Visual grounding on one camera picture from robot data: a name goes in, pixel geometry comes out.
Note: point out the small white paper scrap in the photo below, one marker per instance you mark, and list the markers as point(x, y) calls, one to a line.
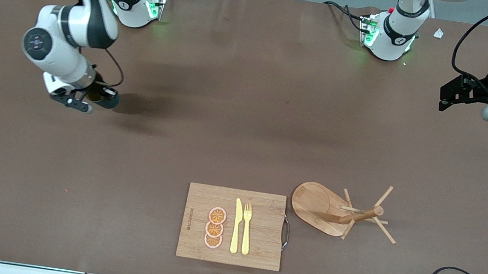
point(438, 33)

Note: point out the yellow plastic fork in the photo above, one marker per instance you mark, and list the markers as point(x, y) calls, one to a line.
point(246, 237)

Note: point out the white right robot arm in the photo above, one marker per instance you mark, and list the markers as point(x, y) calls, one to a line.
point(93, 20)

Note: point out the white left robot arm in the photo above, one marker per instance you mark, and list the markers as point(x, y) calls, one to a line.
point(397, 34)

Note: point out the wooden mug rack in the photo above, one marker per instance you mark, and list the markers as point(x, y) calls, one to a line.
point(315, 204)

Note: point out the brown table cover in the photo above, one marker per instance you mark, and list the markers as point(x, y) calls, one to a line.
point(242, 146)

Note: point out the dark green cup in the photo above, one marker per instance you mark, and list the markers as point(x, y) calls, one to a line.
point(110, 103)

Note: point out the toy orange slice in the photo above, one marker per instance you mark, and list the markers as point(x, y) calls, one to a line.
point(213, 230)
point(212, 241)
point(217, 215)

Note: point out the yellow plastic knife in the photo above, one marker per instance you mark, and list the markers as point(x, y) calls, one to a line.
point(236, 231)

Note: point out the bamboo cutting board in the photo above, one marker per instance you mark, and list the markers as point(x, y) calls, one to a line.
point(259, 234)

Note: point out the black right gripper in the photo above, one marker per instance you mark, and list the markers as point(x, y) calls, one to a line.
point(98, 91)

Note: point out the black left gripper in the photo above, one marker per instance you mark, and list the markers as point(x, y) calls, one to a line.
point(483, 90)

